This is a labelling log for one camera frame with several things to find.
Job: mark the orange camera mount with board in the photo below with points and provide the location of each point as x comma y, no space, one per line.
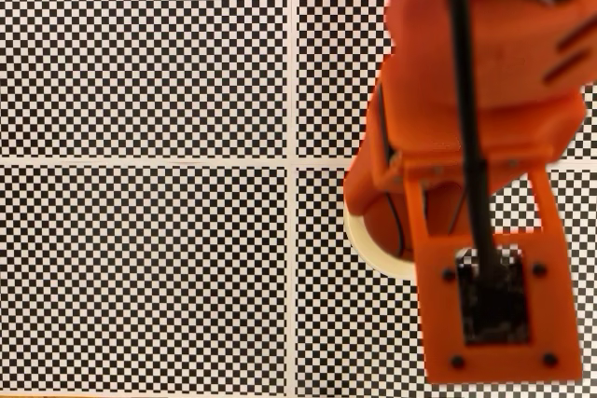
438,323

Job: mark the cream paper cup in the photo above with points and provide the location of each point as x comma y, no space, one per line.
387,268

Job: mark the small orange basketball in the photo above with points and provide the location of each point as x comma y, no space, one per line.
382,230

